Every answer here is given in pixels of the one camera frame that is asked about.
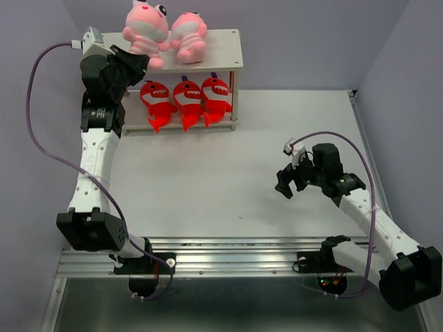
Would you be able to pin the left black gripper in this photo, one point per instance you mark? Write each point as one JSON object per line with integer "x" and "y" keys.
{"x": 136, "y": 63}

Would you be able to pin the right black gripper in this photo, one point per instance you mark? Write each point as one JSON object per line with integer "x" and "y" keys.
{"x": 284, "y": 177}

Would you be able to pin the pink frog plush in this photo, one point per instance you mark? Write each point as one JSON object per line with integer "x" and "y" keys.
{"x": 146, "y": 29}
{"x": 187, "y": 38}

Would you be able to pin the red shark plush purple tag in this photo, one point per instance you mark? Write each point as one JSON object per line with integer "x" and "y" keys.
{"x": 187, "y": 96}

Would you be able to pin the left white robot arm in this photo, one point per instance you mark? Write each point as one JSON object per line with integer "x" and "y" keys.
{"x": 88, "y": 225}

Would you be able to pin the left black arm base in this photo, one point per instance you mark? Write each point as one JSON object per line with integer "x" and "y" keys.
{"x": 143, "y": 265}

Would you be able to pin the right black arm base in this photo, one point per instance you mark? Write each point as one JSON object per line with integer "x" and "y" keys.
{"x": 322, "y": 260}

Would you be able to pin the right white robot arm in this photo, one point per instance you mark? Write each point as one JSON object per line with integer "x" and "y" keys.
{"x": 405, "y": 272}

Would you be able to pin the white two-tier shelf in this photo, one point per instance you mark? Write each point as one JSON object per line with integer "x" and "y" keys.
{"x": 224, "y": 58}

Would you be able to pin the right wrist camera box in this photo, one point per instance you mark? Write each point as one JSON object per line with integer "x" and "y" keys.
{"x": 296, "y": 150}

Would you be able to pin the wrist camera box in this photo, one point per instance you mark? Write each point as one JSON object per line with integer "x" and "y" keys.
{"x": 296, "y": 150}
{"x": 92, "y": 43}

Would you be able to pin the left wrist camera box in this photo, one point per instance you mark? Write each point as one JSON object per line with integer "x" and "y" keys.
{"x": 92, "y": 43}

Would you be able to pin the aluminium rail frame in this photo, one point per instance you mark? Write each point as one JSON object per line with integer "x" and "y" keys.
{"x": 208, "y": 195}

